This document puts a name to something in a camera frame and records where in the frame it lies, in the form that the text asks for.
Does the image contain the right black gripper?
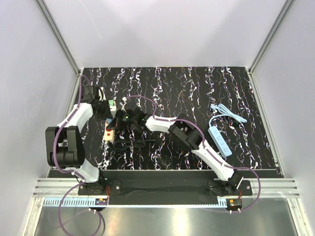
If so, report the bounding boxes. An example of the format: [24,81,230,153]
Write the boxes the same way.
[107,110,137,131]

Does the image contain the beige red power strip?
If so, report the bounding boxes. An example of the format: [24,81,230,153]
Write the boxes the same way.
[103,107,116,142]

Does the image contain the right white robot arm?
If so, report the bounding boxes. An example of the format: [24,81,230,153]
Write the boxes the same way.
[106,108,244,195]

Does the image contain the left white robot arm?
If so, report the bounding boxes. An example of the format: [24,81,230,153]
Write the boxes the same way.
[45,86,112,195]

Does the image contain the green usb charger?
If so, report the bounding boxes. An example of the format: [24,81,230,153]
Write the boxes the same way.
[108,100,116,108]

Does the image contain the light blue power strip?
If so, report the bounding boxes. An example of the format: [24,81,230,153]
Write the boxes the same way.
[208,126,232,159]

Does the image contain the black power strip cable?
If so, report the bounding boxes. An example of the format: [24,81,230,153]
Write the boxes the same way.
[109,139,157,150]

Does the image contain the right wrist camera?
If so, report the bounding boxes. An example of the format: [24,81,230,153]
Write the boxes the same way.
[119,97,127,107]

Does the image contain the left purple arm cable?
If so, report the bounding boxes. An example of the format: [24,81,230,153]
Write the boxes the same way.
[53,75,102,236]

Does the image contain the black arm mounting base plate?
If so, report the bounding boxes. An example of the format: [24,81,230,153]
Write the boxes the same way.
[78,169,252,197]

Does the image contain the light blue coiled cable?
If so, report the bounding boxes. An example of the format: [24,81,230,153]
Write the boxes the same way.
[209,103,248,127]

